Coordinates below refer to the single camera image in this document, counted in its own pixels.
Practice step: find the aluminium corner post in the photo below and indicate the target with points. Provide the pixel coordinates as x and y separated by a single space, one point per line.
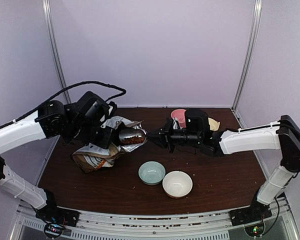
51 33
254 30

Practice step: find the metal food scoop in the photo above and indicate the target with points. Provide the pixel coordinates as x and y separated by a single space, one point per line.
131 136

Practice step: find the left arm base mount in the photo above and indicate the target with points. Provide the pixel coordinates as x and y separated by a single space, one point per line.
56 219

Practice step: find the dog food bag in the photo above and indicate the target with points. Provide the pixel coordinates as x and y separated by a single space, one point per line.
91 157

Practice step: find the teal ceramic bowl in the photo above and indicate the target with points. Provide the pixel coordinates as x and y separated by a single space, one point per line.
151 173

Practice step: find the cream pet bowl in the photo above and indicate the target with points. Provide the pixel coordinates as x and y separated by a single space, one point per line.
214 125

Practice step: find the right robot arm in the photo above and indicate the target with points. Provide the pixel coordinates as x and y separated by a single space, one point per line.
283 135

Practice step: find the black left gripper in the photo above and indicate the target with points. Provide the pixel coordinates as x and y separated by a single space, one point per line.
105 141

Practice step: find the left aluminium corner post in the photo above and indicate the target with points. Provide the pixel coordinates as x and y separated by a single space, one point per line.
51 33

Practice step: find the white ceramic bowl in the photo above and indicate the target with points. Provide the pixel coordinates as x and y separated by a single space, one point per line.
177 184

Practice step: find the front aluminium frame rail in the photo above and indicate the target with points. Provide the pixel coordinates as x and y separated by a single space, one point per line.
213 225

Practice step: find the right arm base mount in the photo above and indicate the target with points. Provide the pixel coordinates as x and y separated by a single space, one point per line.
252 217

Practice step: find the pink pet bowl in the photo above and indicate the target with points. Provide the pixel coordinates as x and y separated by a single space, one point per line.
179 115

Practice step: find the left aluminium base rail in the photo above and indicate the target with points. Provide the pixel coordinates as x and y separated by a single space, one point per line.
46 159

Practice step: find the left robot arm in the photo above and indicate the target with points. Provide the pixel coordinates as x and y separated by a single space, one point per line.
83 121

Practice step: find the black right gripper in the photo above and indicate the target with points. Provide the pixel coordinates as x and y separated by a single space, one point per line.
163 139

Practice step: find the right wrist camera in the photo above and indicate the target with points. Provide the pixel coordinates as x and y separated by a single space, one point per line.
176 124

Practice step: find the right aluminium corner post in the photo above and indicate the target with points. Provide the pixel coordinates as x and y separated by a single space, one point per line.
254 30

